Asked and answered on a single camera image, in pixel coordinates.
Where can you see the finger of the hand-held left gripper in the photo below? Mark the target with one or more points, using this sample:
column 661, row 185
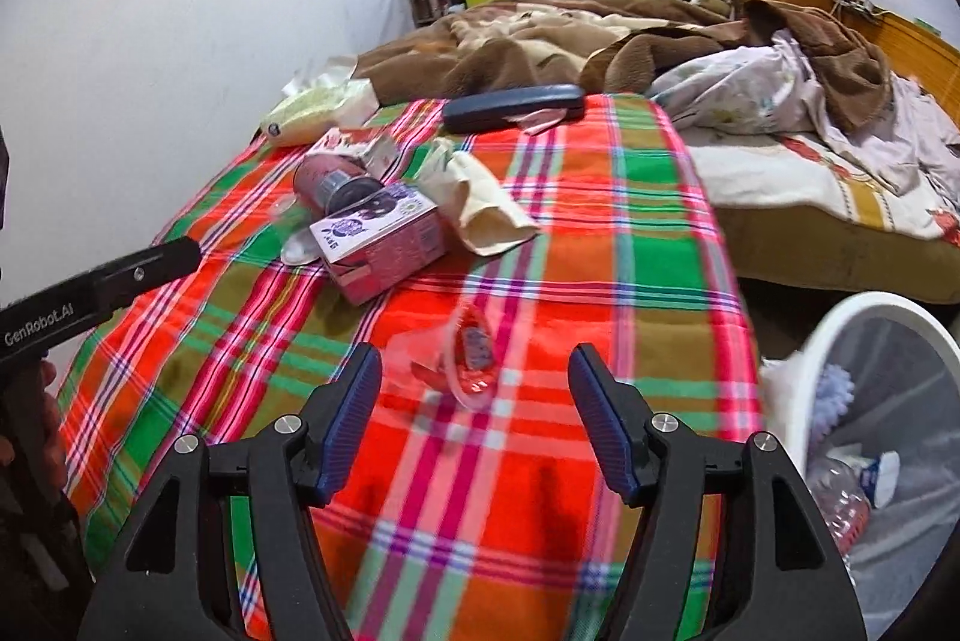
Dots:
column 150, row 266

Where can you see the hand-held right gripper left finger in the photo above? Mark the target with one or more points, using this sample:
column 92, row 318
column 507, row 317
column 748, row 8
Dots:
column 349, row 423

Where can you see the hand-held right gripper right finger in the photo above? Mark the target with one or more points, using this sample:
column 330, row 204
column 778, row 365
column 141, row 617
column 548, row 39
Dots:
column 604, row 423

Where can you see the white plastic lid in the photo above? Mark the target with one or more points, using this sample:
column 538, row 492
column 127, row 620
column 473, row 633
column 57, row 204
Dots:
column 300, row 251

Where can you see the purple drink carton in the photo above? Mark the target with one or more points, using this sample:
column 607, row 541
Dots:
column 390, row 251

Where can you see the pink metal can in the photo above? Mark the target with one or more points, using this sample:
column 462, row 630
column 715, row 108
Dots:
column 330, row 176

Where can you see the white foam net sleeve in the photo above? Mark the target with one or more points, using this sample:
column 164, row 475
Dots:
column 836, row 390

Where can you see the clear plastic bottle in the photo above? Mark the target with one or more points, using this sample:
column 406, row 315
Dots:
column 840, row 506

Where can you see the cream cloth bag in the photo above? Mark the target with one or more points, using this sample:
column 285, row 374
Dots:
column 480, row 199

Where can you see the white trash bin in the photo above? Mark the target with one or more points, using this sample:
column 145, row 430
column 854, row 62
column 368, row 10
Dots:
column 862, row 319

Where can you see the person's left hand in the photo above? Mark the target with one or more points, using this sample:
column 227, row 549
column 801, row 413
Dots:
column 52, row 423

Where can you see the plaid tablecloth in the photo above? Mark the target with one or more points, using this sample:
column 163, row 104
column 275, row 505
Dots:
column 600, row 236

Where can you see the green tissue pack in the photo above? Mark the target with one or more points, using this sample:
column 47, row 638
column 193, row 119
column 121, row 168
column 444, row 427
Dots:
column 307, row 112

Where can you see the pink plastic wrapper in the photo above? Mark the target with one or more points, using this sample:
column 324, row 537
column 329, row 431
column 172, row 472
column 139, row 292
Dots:
column 544, row 124

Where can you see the printed bed sheet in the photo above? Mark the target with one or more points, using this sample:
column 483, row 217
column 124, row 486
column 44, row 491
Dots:
column 787, row 176

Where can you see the dark blue glasses case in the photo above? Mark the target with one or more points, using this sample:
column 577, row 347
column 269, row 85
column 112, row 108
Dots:
column 510, row 105

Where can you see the white floral quilt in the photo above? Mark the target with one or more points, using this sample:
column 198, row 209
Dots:
column 750, row 79

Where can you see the brown blanket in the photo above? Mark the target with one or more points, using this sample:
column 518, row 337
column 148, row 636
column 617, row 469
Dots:
column 525, row 49

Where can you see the power strip with chargers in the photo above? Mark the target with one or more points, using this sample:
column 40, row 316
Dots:
column 855, row 4

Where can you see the wooden bed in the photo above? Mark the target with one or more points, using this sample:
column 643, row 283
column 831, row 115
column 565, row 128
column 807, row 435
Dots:
column 922, row 49

